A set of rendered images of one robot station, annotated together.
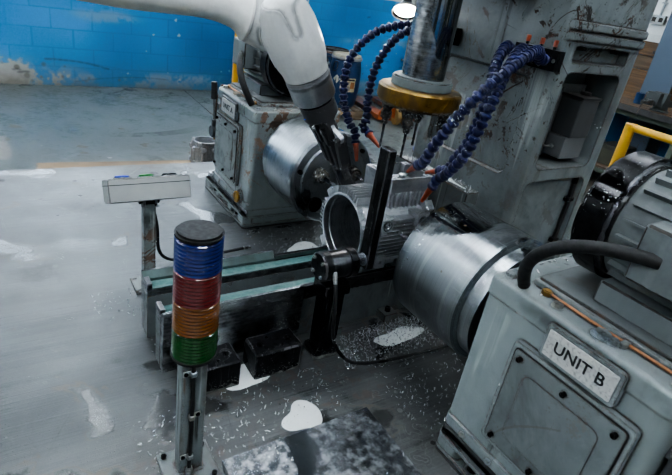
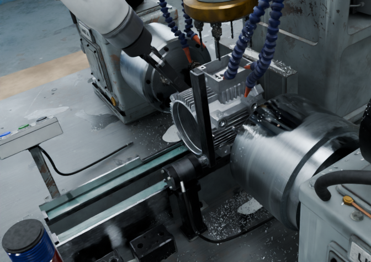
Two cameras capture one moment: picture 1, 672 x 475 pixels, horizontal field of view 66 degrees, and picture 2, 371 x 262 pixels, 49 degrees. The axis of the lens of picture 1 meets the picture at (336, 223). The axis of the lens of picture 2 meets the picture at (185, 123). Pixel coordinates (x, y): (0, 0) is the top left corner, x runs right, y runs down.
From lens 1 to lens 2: 0.29 m
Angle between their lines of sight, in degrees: 14
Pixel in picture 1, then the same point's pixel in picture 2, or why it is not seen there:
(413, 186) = (239, 79)
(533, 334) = (342, 239)
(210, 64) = not seen: outside the picture
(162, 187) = (37, 133)
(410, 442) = not seen: outside the picture
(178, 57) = not seen: outside the picture
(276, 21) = not seen: outside the picture
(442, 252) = (261, 155)
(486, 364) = (313, 255)
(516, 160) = (327, 33)
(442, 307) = (271, 203)
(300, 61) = (99, 16)
